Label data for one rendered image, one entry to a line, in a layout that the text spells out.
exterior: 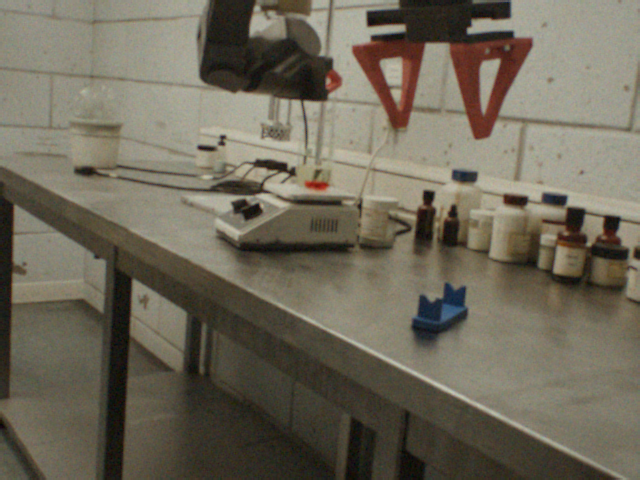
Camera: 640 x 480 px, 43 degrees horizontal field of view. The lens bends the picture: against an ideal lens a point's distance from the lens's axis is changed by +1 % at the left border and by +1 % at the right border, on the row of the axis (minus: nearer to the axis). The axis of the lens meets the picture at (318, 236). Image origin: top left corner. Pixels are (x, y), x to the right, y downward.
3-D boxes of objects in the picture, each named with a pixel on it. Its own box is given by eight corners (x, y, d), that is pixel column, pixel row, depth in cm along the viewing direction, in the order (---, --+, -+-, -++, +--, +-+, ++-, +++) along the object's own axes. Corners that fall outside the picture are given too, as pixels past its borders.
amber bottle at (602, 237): (586, 275, 124) (595, 214, 123) (594, 272, 127) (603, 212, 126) (612, 281, 122) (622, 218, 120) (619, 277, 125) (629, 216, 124)
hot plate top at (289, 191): (288, 199, 122) (289, 193, 121) (261, 188, 132) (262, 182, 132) (358, 201, 127) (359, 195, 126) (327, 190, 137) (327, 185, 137)
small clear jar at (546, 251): (530, 266, 127) (534, 234, 126) (549, 265, 130) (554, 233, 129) (553, 273, 124) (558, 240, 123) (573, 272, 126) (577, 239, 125)
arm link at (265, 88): (224, 64, 113) (237, 100, 112) (255, 38, 109) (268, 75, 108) (258, 68, 118) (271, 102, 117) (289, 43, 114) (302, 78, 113)
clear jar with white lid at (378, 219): (366, 240, 138) (370, 194, 137) (398, 245, 136) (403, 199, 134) (352, 244, 133) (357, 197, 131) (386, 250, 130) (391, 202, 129)
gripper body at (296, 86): (283, 55, 123) (249, 50, 118) (333, 57, 117) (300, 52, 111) (280, 97, 125) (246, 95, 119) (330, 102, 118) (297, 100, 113)
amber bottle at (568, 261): (548, 274, 123) (559, 203, 121) (578, 278, 122) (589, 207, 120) (552, 280, 118) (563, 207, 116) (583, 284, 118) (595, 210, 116)
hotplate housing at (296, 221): (238, 250, 119) (242, 197, 118) (213, 233, 131) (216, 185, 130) (369, 250, 128) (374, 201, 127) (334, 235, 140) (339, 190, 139)
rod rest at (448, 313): (439, 333, 86) (443, 300, 85) (409, 326, 87) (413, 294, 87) (468, 314, 94) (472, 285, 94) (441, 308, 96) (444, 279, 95)
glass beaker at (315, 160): (310, 194, 126) (314, 140, 124) (285, 188, 131) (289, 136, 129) (343, 194, 130) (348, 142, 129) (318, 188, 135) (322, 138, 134)
